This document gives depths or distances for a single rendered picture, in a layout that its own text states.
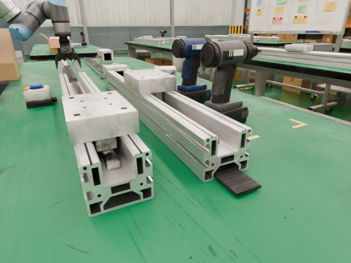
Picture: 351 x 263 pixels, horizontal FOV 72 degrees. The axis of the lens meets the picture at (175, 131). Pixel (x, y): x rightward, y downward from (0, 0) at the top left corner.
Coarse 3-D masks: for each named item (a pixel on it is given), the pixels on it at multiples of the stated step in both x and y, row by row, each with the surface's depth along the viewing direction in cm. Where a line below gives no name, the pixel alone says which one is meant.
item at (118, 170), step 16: (64, 80) 85; (80, 80) 95; (80, 144) 37; (128, 144) 37; (144, 144) 37; (80, 160) 33; (96, 160) 33; (112, 160) 38; (128, 160) 38; (144, 160) 35; (80, 176) 33; (96, 176) 35; (112, 176) 36; (128, 176) 36; (144, 176) 36; (96, 192) 34; (112, 192) 35; (128, 192) 39; (144, 192) 39; (96, 208) 36; (112, 208) 36
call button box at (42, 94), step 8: (32, 88) 84; (40, 88) 85; (48, 88) 85; (24, 96) 82; (32, 96) 83; (40, 96) 84; (48, 96) 85; (32, 104) 83; (40, 104) 85; (48, 104) 86
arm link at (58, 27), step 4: (52, 24) 107; (56, 24) 106; (60, 24) 106; (64, 24) 107; (68, 24) 109; (56, 28) 107; (60, 28) 107; (64, 28) 107; (68, 28) 109; (56, 32) 108; (60, 32) 108; (64, 32) 108; (68, 32) 110
